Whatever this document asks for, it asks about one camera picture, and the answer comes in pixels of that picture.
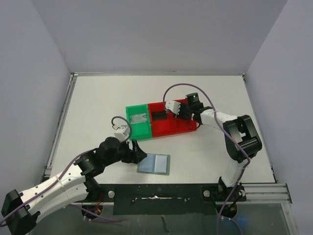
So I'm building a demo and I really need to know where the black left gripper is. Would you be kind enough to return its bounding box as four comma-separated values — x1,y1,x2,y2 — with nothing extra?
104,138,146,166

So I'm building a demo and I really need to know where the grey-green card holder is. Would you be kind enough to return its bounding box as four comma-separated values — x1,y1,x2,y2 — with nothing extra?
137,153,170,176

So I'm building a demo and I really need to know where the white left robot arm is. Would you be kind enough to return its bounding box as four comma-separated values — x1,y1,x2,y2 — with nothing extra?
0,137,147,235

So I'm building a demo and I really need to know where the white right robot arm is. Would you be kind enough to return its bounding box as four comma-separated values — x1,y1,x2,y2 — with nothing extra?
165,93,262,200

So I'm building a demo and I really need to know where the silver VIP card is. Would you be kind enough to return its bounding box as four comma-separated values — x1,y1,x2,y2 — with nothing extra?
130,113,147,124

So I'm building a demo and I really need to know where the black card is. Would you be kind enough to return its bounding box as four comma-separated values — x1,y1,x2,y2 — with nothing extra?
151,111,167,121

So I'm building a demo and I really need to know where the green plastic bin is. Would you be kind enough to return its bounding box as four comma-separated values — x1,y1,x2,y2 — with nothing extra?
125,104,152,140

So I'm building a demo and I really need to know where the red plastic bin right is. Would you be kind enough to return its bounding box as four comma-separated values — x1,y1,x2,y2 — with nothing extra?
169,99,200,134

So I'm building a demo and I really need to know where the red plastic bin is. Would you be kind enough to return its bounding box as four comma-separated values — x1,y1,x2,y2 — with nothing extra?
169,99,200,134
148,102,176,137

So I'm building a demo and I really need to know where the red plastic bin middle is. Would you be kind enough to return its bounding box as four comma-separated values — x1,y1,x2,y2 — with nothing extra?
148,102,176,137

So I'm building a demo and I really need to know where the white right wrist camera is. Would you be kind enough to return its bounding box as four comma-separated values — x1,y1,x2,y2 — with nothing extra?
165,100,181,115

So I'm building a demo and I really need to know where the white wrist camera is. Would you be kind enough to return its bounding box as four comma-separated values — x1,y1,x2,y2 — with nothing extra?
114,125,130,142
165,100,181,115

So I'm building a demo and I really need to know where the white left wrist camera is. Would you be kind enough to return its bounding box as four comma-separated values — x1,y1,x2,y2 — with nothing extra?
114,125,130,142

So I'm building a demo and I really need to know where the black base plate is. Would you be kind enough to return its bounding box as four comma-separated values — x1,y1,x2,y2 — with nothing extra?
70,182,247,216

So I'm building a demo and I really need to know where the aluminium frame rail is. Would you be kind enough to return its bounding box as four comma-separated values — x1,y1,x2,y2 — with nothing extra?
43,72,102,181

